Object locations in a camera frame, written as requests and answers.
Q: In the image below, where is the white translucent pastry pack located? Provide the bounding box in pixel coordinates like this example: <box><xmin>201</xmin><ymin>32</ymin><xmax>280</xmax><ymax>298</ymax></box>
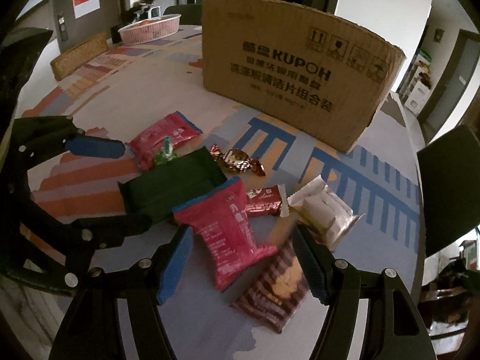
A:
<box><xmin>287</xmin><ymin>175</ymin><xmax>363</xmax><ymax>251</ymax></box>

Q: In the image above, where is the brown twist-wrapped candy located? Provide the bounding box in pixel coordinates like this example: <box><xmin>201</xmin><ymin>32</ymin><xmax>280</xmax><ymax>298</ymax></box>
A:
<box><xmin>209</xmin><ymin>145</ymin><xmax>266</xmax><ymax>177</ymax></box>

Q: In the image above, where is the dark green snack pack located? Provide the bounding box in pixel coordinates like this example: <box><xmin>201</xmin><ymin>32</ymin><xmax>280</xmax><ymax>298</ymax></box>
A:
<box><xmin>119</xmin><ymin>147</ymin><xmax>227</xmax><ymax>224</ymax></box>

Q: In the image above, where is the brown Costa biscuit pack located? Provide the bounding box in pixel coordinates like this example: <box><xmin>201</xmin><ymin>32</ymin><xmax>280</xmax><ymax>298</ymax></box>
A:
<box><xmin>230</xmin><ymin>239</ymin><xmax>309</xmax><ymax>334</ymax></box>

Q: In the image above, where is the patterned tablecloth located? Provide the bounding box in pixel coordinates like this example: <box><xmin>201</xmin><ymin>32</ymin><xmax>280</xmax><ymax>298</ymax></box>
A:
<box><xmin>14</xmin><ymin>23</ymin><xmax>427</xmax><ymax>360</ymax></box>

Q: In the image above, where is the pink snack bag rear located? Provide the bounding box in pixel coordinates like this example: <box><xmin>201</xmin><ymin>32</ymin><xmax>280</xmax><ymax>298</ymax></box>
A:
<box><xmin>128</xmin><ymin>111</ymin><xmax>203</xmax><ymax>172</ymax></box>

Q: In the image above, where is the pink snack bag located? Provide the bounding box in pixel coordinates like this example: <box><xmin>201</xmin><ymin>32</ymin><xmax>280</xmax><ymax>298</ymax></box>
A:
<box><xmin>172</xmin><ymin>176</ymin><xmax>278</xmax><ymax>292</ymax></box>
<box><xmin>128</xmin><ymin>111</ymin><xmax>203</xmax><ymax>172</ymax></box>

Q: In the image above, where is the pink snack bag right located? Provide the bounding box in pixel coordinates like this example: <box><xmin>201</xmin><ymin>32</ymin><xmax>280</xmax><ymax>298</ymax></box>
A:
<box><xmin>172</xmin><ymin>176</ymin><xmax>278</xmax><ymax>292</ymax></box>

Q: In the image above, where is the small red chocolate pack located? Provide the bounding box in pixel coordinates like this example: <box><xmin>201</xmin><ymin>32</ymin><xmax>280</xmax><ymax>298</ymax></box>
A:
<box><xmin>246</xmin><ymin>184</ymin><xmax>290</xmax><ymax>218</ymax></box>

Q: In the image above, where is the pink plastic basket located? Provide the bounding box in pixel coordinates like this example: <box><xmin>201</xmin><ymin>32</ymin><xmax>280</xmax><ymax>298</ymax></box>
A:
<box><xmin>118</xmin><ymin>14</ymin><xmax>182</xmax><ymax>46</ymax></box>

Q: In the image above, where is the brown door with poster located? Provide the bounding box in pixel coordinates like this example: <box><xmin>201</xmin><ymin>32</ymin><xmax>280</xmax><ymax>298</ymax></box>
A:
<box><xmin>52</xmin><ymin>0</ymin><xmax>125</xmax><ymax>52</ymax></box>

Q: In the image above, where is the dark chair right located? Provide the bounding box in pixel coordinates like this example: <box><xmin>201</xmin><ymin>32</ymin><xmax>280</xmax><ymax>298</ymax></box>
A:
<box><xmin>417</xmin><ymin>125</ymin><xmax>480</xmax><ymax>257</ymax></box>

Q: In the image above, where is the dark chair behind table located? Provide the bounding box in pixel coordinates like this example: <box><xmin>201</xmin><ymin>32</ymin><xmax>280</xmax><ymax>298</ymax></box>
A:
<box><xmin>163</xmin><ymin>4</ymin><xmax>203</xmax><ymax>26</ymax></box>

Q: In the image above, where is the white storage shelf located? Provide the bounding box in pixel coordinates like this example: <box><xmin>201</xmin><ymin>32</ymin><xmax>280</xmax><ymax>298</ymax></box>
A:
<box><xmin>398</xmin><ymin>50</ymin><xmax>432</xmax><ymax>116</ymax></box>

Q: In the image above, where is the brown cardboard box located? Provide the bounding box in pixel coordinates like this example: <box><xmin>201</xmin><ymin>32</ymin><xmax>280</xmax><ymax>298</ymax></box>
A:
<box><xmin>202</xmin><ymin>0</ymin><xmax>405</xmax><ymax>153</ymax></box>

